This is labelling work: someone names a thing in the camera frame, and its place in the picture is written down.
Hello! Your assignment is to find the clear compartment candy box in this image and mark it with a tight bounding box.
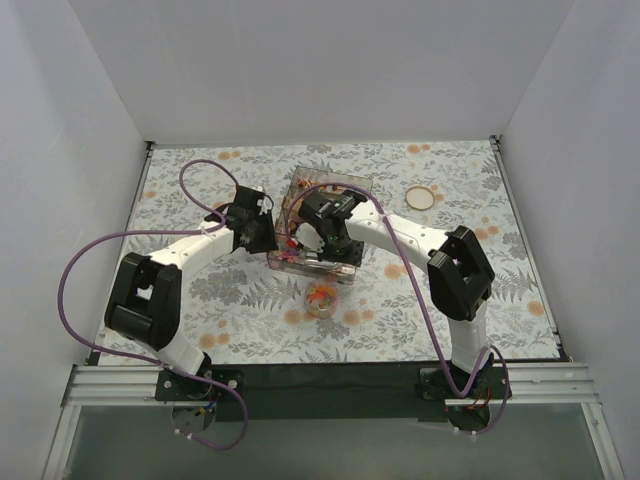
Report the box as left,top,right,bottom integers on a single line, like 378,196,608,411
267,166,373,285

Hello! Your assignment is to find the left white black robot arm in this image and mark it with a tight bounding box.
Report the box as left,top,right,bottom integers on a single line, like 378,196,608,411
104,186,277,400

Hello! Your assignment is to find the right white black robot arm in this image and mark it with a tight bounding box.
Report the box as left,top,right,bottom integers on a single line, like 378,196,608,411
293,189,495,398

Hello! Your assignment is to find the floral patterned table mat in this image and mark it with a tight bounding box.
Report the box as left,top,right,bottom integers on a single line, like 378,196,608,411
125,141,559,363

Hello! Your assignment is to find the round wooden jar lid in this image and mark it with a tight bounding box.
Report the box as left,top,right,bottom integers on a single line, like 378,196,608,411
405,185,436,211

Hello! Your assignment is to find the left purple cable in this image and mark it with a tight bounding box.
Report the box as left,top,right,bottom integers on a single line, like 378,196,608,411
57,159,250,451

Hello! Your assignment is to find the purple cable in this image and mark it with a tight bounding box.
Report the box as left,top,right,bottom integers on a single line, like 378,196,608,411
57,159,250,451
284,184,512,437

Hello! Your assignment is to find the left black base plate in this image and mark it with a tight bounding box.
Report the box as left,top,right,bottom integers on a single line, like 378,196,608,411
154,361,244,402

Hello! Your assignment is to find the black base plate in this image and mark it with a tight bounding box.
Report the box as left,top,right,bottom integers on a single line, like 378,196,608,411
417,366,512,436
154,361,244,402

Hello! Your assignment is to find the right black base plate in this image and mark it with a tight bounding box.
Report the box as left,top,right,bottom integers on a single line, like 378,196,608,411
417,366,512,436

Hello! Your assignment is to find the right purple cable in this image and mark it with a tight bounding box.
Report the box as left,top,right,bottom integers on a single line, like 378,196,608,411
284,184,512,437

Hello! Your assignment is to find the aluminium frame rail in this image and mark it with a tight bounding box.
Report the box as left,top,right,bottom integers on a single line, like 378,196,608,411
44,361,623,479

